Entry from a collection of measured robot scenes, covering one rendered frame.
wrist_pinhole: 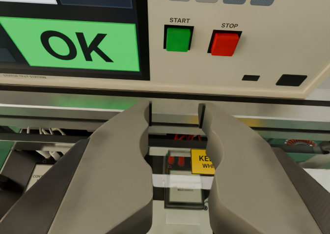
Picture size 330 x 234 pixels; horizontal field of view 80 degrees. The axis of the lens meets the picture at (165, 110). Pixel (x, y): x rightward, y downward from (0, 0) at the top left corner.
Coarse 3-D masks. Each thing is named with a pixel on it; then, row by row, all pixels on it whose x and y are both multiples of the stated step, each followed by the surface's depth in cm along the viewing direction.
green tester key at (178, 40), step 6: (168, 30) 15; (174, 30) 15; (180, 30) 15; (186, 30) 15; (168, 36) 15; (174, 36) 15; (180, 36) 15; (186, 36) 15; (168, 42) 16; (174, 42) 16; (180, 42) 16; (186, 42) 16; (168, 48) 16; (174, 48) 16; (180, 48) 16; (186, 48) 16
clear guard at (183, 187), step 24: (168, 144) 24; (192, 144) 24; (288, 144) 24; (312, 144) 24; (168, 168) 22; (312, 168) 23; (168, 192) 20; (192, 192) 21; (168, 216) 19; (192, 216) 19
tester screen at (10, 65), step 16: (0, 16) 15; (16, 16) 15; (32, 16) 15; (48, 16) 15; (64, 16) 15; (80, 16) 15; (96, 16) 15; (112, 16) 15; (128, 16) 15; (0, 32) 16; (16, 48) 17; (0, 64) 19; (16, 64) 19
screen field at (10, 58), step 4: (0, 48) 17; (4, 48) 17; (0, 52) 18; (4, 52) 18; (8, 52) 18; (0, 56) 18; (4, 56) 18; (8, 56) 18; (0, 60) 19; (4, 60) 19; (8, 60) 19; (12, 60) 19
